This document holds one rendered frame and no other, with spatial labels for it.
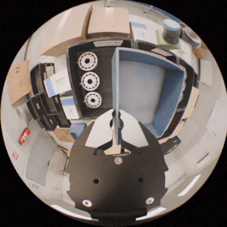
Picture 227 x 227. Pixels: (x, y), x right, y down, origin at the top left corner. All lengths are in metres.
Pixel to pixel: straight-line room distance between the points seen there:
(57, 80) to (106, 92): 0.31
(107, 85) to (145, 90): 0.26
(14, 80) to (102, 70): 2.40
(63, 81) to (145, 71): 0.39
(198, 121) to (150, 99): 3.54
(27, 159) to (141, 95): 2.81
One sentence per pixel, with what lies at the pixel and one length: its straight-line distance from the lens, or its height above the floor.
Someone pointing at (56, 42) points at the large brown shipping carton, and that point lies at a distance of 0.49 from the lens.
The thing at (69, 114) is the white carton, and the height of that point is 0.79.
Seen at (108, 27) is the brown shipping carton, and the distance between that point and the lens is 0.47.
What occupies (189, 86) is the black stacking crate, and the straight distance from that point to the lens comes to 0.78.
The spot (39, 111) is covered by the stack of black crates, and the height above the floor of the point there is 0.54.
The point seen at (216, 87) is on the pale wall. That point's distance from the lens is 3.56.
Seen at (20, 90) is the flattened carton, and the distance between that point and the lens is 2.45.
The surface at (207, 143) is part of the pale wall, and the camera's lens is 3.78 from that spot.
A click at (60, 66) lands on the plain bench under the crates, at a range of 0.67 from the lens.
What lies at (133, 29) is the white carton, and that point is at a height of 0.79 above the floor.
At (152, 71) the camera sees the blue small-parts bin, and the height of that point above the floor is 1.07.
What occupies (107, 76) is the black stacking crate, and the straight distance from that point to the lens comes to 0.40.
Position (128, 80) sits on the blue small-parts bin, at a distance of 0.16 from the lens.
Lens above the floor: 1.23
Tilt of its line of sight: 57 degrees down
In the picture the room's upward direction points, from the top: 170 degrees clockwise
